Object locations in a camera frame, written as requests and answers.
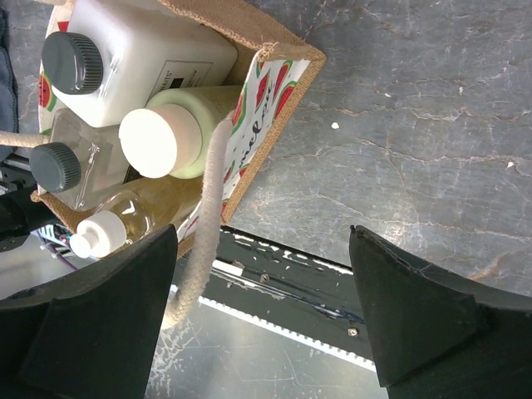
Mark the clear yellow bottle white cap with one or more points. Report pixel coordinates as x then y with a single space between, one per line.
141 207

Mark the green bottle white cap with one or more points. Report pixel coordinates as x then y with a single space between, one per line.
171 135

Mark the dark blue towel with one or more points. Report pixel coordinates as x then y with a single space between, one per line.
9 114

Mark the white square bottle grey cap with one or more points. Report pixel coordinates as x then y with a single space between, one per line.
115 55

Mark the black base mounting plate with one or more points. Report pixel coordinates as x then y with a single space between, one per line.
291 288

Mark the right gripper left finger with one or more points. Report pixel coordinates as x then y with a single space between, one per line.
93 332

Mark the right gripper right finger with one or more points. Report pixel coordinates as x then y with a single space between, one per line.
435 334

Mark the burlap watermelon canvas bag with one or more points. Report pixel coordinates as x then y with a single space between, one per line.
274 68

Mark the clear square bottle grey cap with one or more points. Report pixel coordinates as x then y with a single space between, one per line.
80 165

